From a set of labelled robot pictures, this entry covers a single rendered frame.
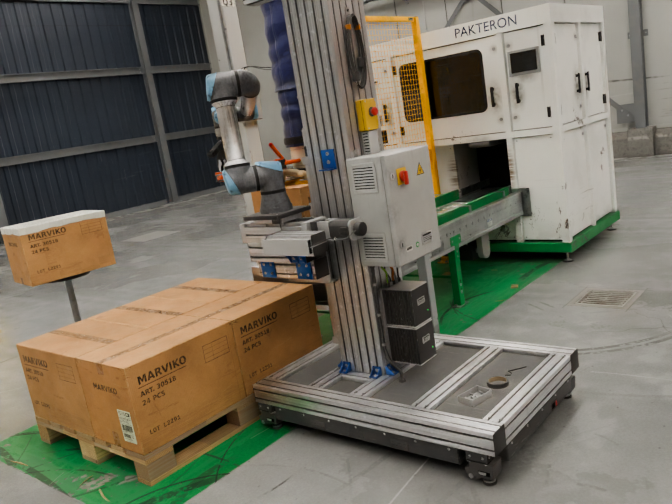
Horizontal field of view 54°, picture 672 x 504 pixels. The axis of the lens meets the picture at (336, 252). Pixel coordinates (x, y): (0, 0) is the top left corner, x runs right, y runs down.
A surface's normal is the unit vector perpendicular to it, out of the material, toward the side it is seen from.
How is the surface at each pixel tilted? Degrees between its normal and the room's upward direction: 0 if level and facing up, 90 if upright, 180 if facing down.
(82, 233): 90
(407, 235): 91
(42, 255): 90
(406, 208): 90
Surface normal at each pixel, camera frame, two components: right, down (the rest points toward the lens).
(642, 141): -0.63, 0.26
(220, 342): 0.76, 0.01
